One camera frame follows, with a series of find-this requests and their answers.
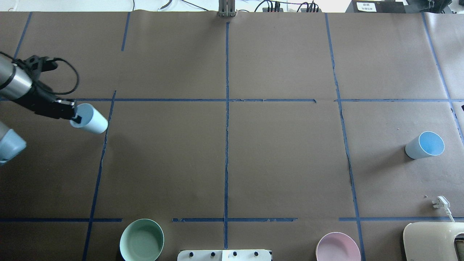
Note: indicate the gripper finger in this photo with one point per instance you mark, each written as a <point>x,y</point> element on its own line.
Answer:
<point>77,119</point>

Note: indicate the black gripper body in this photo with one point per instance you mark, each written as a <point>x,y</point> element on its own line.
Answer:
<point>39,98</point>

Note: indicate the light blue cup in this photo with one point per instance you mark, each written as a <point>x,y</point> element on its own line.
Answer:
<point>427,144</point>
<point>91,119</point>

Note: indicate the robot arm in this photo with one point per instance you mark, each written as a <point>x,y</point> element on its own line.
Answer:
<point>19,83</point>

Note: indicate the green bowl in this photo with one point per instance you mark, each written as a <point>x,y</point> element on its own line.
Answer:
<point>142,240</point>

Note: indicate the orange black connector block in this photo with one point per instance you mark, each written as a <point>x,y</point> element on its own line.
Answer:
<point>269,6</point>

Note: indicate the pink bowl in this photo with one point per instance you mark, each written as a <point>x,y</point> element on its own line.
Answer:
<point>337,246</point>

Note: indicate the black box with label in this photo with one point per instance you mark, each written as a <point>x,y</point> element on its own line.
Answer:
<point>375,6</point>

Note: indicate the cream toaster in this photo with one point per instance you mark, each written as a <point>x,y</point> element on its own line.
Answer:
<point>433,241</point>

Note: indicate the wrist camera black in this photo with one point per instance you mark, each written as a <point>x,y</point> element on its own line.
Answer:
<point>35,65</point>

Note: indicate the aluminium frame post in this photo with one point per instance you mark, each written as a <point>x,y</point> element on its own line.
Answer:
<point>226,8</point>

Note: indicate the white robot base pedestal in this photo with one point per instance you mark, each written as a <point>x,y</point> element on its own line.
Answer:
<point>226,255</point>

